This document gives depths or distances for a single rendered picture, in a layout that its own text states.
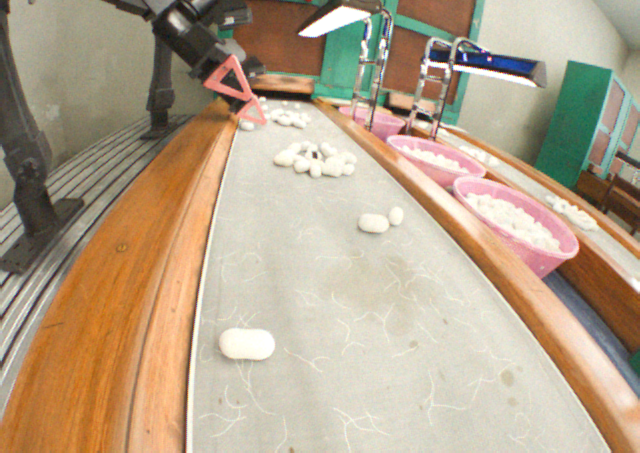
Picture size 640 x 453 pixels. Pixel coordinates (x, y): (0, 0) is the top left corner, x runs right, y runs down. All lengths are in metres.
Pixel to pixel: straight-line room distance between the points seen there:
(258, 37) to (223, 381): 1.25
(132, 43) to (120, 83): 0.34
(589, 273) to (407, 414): 0.50
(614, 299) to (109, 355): 0.67
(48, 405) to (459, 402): 0.26
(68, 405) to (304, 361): 0.15
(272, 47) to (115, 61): 1.53
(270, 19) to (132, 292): 1.22
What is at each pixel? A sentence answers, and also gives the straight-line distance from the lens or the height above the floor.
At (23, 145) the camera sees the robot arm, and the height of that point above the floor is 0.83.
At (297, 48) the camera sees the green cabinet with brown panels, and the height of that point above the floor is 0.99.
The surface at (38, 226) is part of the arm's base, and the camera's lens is 0.50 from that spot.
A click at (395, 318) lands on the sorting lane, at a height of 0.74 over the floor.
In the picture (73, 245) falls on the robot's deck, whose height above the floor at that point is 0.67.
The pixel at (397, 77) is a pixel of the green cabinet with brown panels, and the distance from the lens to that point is 1.46.
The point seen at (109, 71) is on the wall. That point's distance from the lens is 2.51.
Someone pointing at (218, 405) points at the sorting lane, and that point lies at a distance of 0.18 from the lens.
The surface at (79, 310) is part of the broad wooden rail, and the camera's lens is 0.22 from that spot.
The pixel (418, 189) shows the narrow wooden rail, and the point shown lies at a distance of 0.44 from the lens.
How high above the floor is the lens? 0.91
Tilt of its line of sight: 31 degrees down
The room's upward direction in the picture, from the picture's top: 10 degrees clockwise
